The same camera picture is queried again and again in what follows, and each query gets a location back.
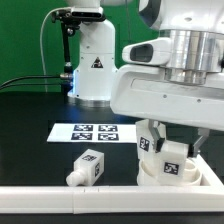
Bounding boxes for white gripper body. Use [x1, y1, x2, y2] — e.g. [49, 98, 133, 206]
[110, 65, 224, 131]

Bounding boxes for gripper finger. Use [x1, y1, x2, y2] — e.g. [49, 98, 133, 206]
[148, 120, 165, 153]
[188, 128, 210, 158]

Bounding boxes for white round stool seat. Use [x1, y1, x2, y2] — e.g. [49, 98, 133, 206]
[137, 159, 202, 186]

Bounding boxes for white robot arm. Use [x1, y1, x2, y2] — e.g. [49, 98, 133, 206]
[65, 0, 224, 156]

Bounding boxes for white L-shaped fence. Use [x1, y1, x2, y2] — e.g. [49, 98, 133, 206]
[0, 157, 224, 214]

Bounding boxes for white marker sheet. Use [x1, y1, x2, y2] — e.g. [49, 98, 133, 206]
[47, 123, 137, 143]

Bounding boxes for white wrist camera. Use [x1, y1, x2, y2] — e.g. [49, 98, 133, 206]
[122, 37, 172, 66]

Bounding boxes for black cables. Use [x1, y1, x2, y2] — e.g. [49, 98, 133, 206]
[0, 74, 74, 92]

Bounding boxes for black camera on stand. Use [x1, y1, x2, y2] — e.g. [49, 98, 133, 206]
[51, 8, 106, 93]

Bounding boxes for grey camera cable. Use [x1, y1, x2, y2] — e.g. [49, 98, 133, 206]
[39, 7, 66, 94]

